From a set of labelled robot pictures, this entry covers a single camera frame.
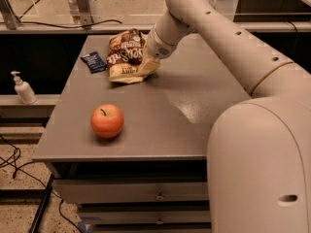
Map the brown sea salt chip bag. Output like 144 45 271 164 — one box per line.
106 28 147 83

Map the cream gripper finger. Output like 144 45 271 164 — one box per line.
137 53 160 77

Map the grey drawer cabinet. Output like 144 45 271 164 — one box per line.
33 35 249 233

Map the black cable on rail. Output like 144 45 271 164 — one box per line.
18 0 123 30

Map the black floor bar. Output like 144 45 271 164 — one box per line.
28 175 53 233

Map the blue rxbar blueberry wrapper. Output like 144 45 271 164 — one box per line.
81 51 107 74

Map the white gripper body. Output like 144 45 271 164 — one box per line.
146 27 177 59

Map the upper grey drawer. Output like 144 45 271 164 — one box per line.
52 178 209 204

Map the white pump lotion bottle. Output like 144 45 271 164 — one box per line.
11 71 37 105

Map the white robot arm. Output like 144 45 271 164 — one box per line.
145 0 311 233

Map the left metal bracket post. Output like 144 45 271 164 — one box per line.
67 0 93 29

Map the lower grey drawer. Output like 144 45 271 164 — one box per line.
78 204 211 225

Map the black floor cable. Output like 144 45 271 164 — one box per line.
0 133 86 233

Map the far left metal post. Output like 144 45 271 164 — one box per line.
0 0 20 30

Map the grey drawer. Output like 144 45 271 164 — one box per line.
52 178 209 204
78 204 211 225

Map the red orange apple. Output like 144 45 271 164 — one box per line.
90 104 124 139

